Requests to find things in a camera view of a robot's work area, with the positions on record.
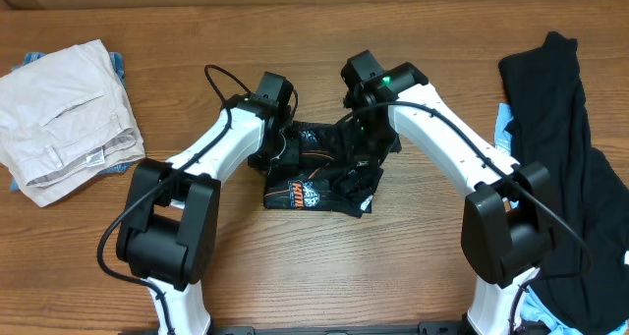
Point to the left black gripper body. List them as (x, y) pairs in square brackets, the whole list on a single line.
[(285, 151)]

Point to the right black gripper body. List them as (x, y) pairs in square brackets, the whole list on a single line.
[(375, 139)]

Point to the black orange patterned jersey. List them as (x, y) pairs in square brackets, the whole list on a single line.
[(325, 167)]

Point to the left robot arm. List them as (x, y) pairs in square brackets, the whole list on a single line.
[(168, 228)]

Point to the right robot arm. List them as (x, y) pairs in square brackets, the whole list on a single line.
[(507, 228)]

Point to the blue denim garment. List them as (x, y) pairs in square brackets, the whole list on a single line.
[(117, 62)]

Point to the white folded shorts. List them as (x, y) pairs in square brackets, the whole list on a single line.
[(65, 117)]

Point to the light blue t-shirt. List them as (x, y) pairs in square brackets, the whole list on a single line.
[(532, 309)]

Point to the plain black garment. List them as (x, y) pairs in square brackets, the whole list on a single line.
[(550, 125)]

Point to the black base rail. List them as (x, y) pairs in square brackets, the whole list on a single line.
[(423, 328)]

